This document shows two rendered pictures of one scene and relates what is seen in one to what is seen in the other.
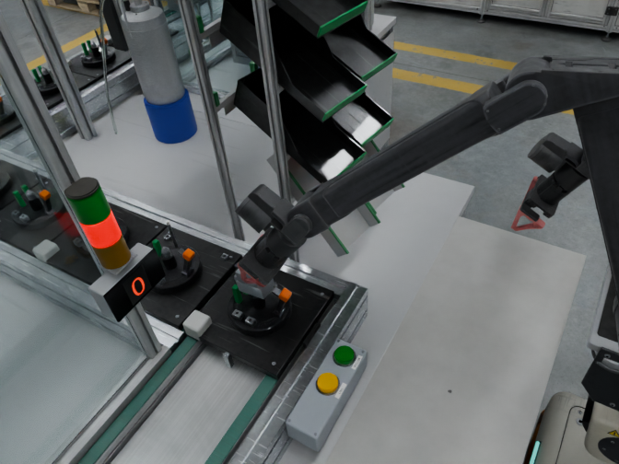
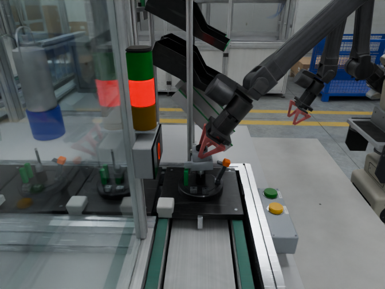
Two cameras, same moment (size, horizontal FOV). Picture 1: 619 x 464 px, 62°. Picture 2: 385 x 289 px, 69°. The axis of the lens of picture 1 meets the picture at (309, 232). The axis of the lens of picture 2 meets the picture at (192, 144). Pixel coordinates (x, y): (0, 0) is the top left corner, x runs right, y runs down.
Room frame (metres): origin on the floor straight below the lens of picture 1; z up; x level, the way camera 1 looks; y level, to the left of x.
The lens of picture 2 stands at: (0.11, 0.53, 1.49)
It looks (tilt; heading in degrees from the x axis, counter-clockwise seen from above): 27 degrees down; 328
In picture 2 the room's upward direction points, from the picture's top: straight up
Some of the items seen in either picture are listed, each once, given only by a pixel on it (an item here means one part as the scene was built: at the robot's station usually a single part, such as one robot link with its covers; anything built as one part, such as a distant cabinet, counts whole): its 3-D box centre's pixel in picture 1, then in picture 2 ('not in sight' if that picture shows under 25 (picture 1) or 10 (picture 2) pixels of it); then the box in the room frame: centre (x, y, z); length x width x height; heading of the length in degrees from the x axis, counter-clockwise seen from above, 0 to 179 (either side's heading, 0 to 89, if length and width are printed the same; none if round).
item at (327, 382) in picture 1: (327, 383); (275, 209); (0.52, -0.01, 0.96); 0.04 x 0.04 x 0.02
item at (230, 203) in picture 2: (261, 312); (200, 190); (0.71, 0.12, 0.96); 0.24 x 0.24 x 0.02; 56
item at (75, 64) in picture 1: (95, 50); not in sight; (2.09, 0.80, 1.01); 0.24 x 0.24 x 0.13; 56
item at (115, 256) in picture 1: (110, 248); (143, 114); (0.62, 0.33, 1.28); 0.05 x 0.05 x 0.05
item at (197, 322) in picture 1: (198, 325); (165, 207); (0.68, 0.26, 0.97); 0.05 x 0.05 x 0.04; 56
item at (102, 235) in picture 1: (100, 226); (141, 90); (0.62, 0.33, 1.33); 0.05 x 0.05 x 0.05
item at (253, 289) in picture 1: (249, 275); (197, 156); (0.71, 0.13, 1.08); 0.08 x 0.04 x 0.07; 57
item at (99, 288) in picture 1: (109, 245); (143, 111); (0.62, 0.33, 1.29); 0.12 x 0.05 x 0.25; 146
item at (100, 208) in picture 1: (88, 202); (139, 64); (0.62, 0.33, 1.38); 0.05 x 0.05 x 0.05
